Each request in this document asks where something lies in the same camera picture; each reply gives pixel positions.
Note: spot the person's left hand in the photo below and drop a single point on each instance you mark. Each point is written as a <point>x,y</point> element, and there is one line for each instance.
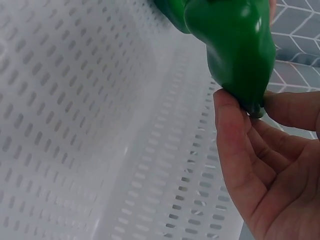
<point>273,10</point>

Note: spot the person's right hand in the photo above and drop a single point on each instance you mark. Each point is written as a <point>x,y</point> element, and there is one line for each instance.
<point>295,195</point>

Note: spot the person's right thumb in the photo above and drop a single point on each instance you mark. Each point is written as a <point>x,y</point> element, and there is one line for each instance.
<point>292,110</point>

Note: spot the person's right fingers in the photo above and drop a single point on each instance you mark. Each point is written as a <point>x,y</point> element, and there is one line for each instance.
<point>277,136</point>

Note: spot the green bell pepper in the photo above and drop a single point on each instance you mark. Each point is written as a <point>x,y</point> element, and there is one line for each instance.
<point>240,50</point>

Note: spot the white perforated plastic basket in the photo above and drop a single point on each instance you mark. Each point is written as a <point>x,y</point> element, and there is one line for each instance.
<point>140,105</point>

